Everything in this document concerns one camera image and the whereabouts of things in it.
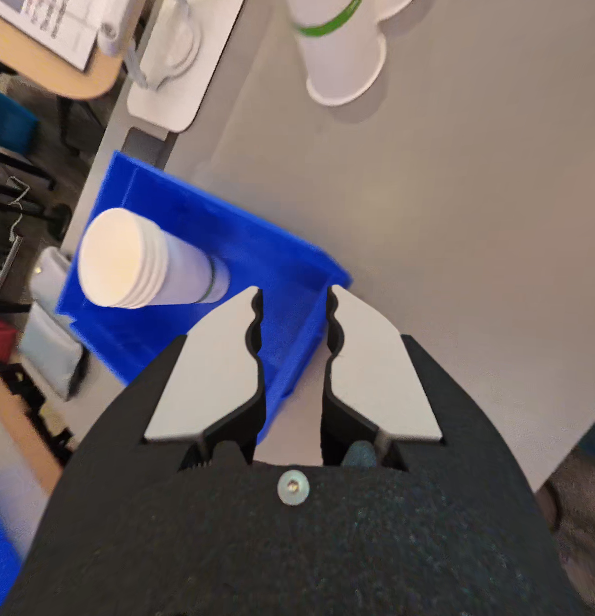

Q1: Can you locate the white paper cup green band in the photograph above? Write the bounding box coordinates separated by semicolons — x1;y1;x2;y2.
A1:
285;0;388;107
375;0;415;21

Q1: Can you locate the printed instruction sheet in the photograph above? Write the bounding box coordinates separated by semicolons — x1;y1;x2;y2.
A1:
0;0;114;73

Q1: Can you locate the red bag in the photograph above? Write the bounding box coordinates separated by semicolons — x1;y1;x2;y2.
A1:
0;312;17;363

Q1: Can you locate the stack of white paper cups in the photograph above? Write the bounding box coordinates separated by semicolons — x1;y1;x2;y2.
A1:
77;207;231;310

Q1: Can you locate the blue plastic bin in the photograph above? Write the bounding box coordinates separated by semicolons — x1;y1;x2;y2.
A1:
55;150;354;447
0;504;25;598

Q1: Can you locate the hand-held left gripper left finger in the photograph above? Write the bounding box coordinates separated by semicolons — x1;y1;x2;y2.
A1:
143;285;267;465

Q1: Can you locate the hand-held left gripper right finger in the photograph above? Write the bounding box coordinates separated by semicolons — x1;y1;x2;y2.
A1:
322;284;445;467

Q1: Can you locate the white adjustable stand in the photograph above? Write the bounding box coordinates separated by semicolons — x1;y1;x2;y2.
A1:
97;0;246;134

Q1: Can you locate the blue storage box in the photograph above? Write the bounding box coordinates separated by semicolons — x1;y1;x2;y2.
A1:
0;83;41;156

